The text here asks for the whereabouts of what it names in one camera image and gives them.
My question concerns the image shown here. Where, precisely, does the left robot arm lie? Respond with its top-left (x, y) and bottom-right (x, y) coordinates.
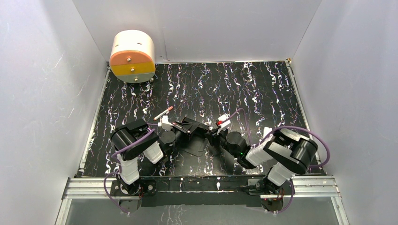
top-left (111, 116), bottom-right (199, 195)

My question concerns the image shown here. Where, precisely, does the pink white marker pen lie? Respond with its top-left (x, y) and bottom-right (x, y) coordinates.
top-left (153, 106), bottom-right (173, 121)

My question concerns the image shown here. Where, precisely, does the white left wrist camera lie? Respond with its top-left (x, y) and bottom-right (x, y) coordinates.
top-left (158, 115), bottom-right (173, 131)

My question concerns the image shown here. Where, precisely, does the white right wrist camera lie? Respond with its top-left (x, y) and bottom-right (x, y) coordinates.
top-left (216, 114), bottom-right (231, 134)

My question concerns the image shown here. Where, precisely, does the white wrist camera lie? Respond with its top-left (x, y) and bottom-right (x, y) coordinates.
top-left (158, 115), bottom-right (173, 131)
top-left (216, 114), bottom-right (231, 134)

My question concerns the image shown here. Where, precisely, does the round cream drawer cabinet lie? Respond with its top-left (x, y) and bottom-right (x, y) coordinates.
top-left (109, 30), bottom-right (156, 83)

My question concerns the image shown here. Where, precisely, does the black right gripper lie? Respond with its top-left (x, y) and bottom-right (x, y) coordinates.
top-left (204, 125), bottom-right (239, 158)

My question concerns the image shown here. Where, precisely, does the aluminium front rail frame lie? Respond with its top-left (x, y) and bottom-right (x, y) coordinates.
top-left (56, 175), bottom-right (349, 225)

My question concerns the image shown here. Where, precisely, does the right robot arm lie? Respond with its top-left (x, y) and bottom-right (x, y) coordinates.
top-left (205, 127), bottom-right (318, 195)

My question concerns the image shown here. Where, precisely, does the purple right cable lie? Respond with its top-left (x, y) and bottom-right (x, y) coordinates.
top-left (219, 107), bottom-right (331, 214)

